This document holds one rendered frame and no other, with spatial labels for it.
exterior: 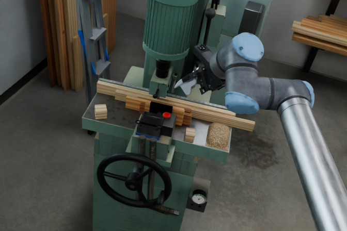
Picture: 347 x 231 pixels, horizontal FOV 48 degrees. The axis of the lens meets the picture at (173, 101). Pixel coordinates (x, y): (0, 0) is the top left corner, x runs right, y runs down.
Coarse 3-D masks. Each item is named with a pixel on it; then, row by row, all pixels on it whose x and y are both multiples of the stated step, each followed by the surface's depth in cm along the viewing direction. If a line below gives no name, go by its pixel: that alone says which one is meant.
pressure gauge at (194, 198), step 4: (196, 192) 163; (200, 192) 163; (204, 192) 164; (192, 196) 163; (196, 196) 163; (200, 196) 163; (204, 196) 162; (192, 200) 165; (196, 200) 165; (200, 200) 164; (204, 200) 164
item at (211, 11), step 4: (208, 8) 127; (212, 8) 127; (208, 12) 126; (212, 12) 126; (208, 16) 127; (212, 16) 127; (208, 20) 131; (208, 24) 134; (208, 28) 137; (208, 32) 141; (204, 36) 145; (204, 40) 148; (204, 44) 152; (196, 60) 164
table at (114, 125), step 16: (96, 96) 168; (112, 96) 170; (112, 112) 162; (128, 112) 163; (96, 128) 159; (112, 128) 158; (128, 128) 156; (176, 128) 160; (128, 144) 154; (176, 144) 156; (192, 144) 154; (160, 160) 150; (224, 160) 156
